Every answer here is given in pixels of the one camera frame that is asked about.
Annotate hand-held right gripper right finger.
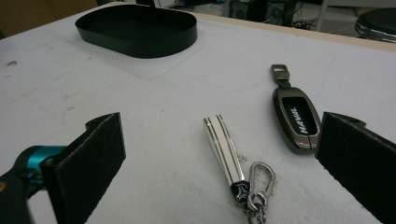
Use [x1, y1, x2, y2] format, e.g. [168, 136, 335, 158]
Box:
[314, 111, 396, 224]

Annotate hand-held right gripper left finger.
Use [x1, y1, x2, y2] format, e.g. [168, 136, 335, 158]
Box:
[41, 112, 127, 224]

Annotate white strap keychain with carabiner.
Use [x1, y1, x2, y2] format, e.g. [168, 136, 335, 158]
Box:
[203, 114, 277, 224]

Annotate black oval tray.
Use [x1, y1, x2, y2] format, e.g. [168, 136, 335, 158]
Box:
[75, 4, 199, 60]

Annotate black round stool chrome rim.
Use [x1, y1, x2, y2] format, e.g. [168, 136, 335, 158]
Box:
[354, 7, 396, 44]

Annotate dark equipment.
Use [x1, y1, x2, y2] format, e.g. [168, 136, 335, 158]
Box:
[228, 0, 301, 27]

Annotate black cables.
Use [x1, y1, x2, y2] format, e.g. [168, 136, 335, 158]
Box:
[291, 8, 316, 31]

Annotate white post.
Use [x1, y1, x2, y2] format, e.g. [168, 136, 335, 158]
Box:
[314, 0, 332, 32]

